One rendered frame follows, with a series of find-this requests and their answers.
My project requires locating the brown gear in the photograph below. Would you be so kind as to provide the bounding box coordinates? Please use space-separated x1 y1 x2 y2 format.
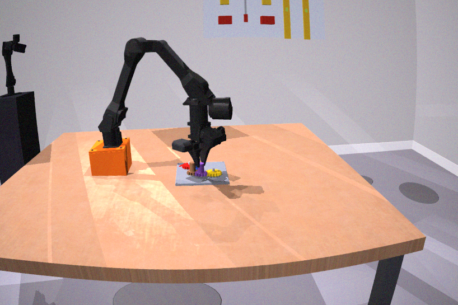
186 161 198 176

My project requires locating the yellow gear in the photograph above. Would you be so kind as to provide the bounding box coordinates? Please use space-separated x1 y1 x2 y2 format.
206 169 222 177

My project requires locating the purple gear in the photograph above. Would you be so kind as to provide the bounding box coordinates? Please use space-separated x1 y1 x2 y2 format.
195 162 207 177

